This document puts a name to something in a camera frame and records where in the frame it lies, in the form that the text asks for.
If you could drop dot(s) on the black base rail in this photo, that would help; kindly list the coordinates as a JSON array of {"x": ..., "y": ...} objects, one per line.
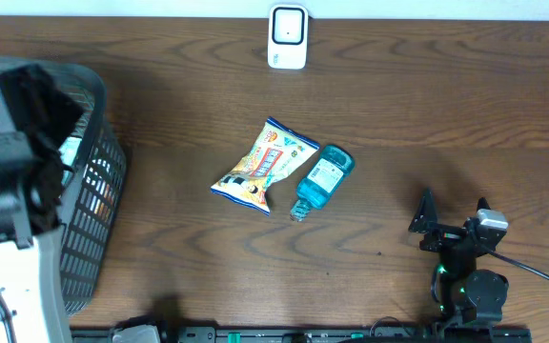
[{"x": 314, "y": 335}]

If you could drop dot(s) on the grey plastic shopping basket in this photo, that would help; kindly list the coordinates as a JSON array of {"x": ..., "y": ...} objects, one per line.
[{"x": 91, "y": 200}]

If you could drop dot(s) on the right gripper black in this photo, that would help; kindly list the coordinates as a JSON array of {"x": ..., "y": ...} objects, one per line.
[{"x": 444, "y": 234}]

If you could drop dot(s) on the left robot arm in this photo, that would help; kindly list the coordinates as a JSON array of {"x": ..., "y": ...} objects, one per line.
[{"x": 35, "y": 120}]

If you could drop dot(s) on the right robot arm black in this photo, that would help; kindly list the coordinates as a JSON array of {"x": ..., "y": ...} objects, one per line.
[{"x": 470, "y": 298}]

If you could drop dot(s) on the teal mouthwash bottle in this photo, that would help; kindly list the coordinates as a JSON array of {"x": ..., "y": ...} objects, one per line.
[{"x": 316, "y": 189}]

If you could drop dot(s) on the white barcode scanner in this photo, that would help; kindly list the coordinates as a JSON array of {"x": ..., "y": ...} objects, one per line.
[{"x": 288, "y": 37}]

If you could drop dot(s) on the teal wet wipes pack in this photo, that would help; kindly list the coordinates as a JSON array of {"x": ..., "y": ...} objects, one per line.
[{"x": 69, "y": 151}]

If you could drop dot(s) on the yellow snack bag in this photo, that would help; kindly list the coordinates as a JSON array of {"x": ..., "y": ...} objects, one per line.
[{"x": 276, "y": 153}]

